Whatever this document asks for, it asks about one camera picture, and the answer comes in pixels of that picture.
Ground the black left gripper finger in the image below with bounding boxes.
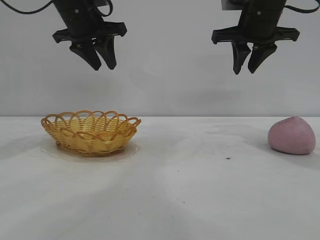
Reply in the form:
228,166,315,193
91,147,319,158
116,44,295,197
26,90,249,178
69,42,102,71
96,34,117,71

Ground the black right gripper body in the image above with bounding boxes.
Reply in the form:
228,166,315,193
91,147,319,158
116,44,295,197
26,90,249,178
211,0,301,47

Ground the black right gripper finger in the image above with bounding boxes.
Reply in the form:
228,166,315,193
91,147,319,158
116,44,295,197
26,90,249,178
247,44,278,74
231,41,252,76

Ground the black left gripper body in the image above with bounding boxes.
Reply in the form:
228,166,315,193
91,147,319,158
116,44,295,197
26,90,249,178
52,0,127,46

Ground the pink rounded stone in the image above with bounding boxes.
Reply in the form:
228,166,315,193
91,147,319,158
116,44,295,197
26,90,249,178
267,115,316,155

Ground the yellow woven wicker basket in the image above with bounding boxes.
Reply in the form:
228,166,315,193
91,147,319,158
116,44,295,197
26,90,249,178
40,109,142,158

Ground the black left camera cable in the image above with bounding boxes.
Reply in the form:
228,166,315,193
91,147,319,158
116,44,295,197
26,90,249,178
95,0,114,18

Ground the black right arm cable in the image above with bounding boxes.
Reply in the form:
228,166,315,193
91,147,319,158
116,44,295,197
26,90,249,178
281,0,307,13

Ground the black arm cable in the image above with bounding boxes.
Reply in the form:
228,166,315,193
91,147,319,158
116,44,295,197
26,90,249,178
281,0,307,13
6,0,55,14

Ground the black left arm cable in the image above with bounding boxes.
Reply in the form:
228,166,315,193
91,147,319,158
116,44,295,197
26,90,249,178
6,0,55,14

